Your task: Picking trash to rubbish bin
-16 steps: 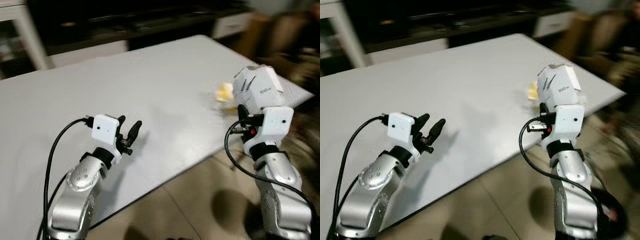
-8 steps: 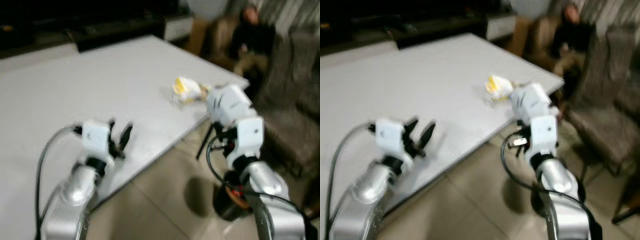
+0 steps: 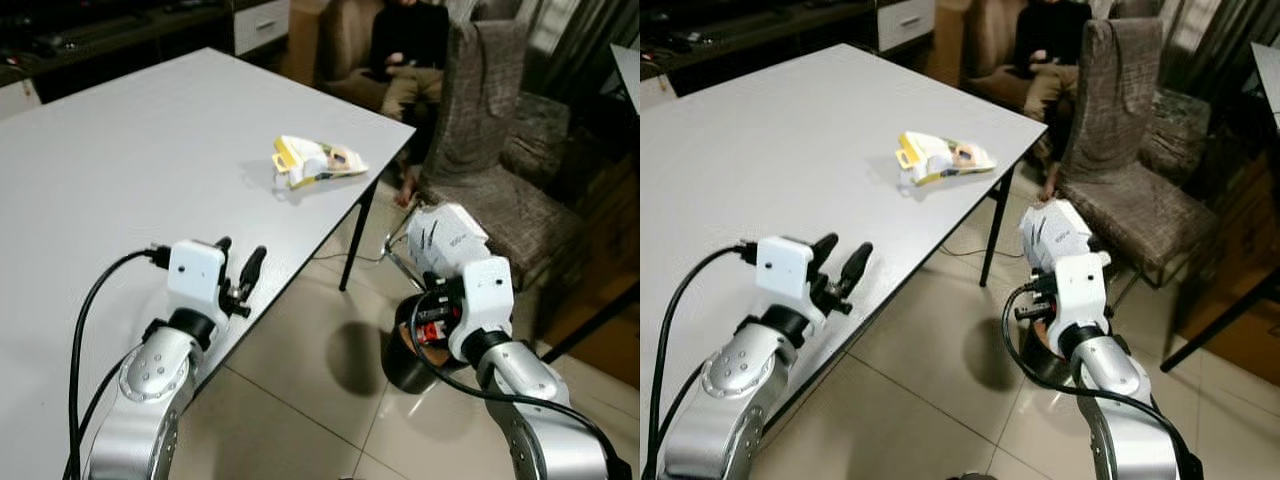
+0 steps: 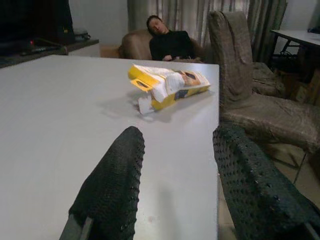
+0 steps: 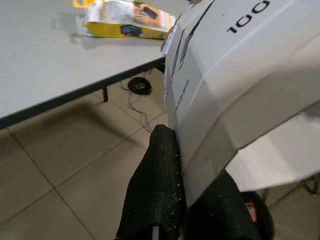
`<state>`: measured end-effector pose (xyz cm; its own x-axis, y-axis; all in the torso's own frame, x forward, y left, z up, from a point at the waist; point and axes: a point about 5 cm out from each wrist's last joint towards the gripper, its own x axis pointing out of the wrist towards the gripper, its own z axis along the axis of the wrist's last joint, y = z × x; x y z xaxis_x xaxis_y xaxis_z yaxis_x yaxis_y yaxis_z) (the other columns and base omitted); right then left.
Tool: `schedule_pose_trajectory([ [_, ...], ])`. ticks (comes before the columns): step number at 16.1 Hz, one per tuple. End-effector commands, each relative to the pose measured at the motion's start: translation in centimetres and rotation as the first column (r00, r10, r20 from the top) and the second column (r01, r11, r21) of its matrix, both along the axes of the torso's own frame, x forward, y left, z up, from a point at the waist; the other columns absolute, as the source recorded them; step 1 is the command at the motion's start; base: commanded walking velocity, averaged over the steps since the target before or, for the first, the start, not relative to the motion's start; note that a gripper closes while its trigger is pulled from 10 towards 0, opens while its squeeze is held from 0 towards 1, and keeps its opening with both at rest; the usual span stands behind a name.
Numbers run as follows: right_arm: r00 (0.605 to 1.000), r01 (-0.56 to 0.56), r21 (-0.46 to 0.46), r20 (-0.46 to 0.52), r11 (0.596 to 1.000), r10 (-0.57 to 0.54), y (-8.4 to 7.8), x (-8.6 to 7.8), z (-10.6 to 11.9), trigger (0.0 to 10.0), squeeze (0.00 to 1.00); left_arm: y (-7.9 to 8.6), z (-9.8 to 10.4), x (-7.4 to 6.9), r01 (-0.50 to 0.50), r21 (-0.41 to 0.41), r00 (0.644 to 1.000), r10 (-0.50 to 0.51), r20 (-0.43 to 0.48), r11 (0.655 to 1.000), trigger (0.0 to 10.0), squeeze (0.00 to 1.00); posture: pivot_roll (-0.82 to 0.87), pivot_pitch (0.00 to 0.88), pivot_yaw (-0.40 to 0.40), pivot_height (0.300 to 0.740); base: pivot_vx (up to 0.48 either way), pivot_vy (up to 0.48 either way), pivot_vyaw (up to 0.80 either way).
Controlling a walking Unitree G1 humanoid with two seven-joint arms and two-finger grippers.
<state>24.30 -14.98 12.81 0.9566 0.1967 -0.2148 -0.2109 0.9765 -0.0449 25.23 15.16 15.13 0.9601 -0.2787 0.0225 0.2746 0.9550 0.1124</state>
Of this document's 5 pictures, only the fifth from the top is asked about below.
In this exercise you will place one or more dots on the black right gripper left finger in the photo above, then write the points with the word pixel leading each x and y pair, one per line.
pixel 155 185

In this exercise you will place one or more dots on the black rubbish bin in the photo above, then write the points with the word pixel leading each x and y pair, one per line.
pixel 262 217

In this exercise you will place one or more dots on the white table with black edge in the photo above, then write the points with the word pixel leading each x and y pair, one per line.
pixel 62 57

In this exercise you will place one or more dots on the red and white wrapper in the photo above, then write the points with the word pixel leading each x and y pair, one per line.
pixel 251 211

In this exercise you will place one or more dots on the white cardboard box with print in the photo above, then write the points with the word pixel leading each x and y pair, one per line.
pixel 237 82

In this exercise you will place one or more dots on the yellow and white product box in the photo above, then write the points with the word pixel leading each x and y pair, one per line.
pixel 130 18

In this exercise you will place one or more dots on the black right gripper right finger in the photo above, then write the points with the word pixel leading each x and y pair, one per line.
pixel 220 212

